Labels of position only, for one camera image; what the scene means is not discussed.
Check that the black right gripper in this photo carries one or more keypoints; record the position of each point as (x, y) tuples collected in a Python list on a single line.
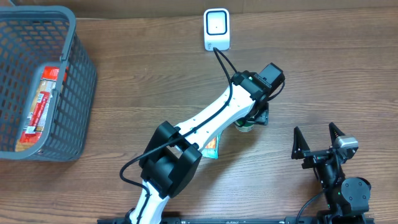
[(319, 156)]

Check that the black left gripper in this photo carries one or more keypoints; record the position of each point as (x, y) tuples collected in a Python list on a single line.
[(262, 117)]

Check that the green lidded jar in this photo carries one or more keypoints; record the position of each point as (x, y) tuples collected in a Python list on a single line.
[(243, 125)]

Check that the teal snack pouch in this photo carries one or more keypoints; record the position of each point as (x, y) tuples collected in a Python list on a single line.
[(211, 149)]

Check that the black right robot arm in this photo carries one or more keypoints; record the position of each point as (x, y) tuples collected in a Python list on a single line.
[(347, 198)]

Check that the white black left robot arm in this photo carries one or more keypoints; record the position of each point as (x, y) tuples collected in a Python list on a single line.
[(174, 152)]

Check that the white barcode scanner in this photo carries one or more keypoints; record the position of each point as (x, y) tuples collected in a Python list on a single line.
[(216, 27)]

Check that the red snack package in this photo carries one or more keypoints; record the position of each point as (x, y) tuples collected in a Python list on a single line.
[(37, 115)]

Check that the grey plastic mesh basket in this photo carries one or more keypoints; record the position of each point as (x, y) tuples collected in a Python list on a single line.
[(33, 37)]

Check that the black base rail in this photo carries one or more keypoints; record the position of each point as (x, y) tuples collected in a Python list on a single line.
[(286, 220)]

